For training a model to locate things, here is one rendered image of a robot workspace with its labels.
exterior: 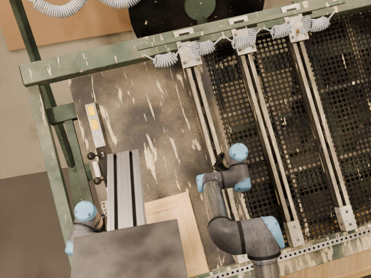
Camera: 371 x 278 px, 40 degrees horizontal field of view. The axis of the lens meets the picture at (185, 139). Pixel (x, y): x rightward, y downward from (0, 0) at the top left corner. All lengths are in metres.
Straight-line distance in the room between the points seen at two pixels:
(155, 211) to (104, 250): 1.36
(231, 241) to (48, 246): 2.71
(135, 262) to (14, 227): 3.48
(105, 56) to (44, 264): 2.09
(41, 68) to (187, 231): 1.06
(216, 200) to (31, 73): 1.13
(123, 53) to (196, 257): 1.07
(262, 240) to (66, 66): 1.31
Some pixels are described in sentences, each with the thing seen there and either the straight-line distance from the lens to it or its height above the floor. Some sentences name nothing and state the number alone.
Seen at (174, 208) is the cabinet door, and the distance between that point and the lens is 2.54.
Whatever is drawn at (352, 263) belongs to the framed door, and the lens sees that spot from 3.28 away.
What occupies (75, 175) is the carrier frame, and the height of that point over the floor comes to 0.79.
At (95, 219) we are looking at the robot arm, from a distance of 1.89.
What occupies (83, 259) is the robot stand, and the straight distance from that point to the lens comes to 1.18.
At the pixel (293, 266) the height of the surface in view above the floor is 0.84.
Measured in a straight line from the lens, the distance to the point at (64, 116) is 2.62.
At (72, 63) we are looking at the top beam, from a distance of 2.53.
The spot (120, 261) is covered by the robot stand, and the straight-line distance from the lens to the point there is 1.15.
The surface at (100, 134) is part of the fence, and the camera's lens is 2.52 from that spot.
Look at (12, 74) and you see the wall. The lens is 4.57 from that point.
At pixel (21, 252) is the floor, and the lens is 4.33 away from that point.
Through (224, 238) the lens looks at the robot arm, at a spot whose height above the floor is 1.60.
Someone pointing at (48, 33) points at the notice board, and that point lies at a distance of 4.34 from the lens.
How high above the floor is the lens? 2.86
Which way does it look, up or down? 35 degrees down
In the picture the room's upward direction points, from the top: 9 degrees counter-clockwise
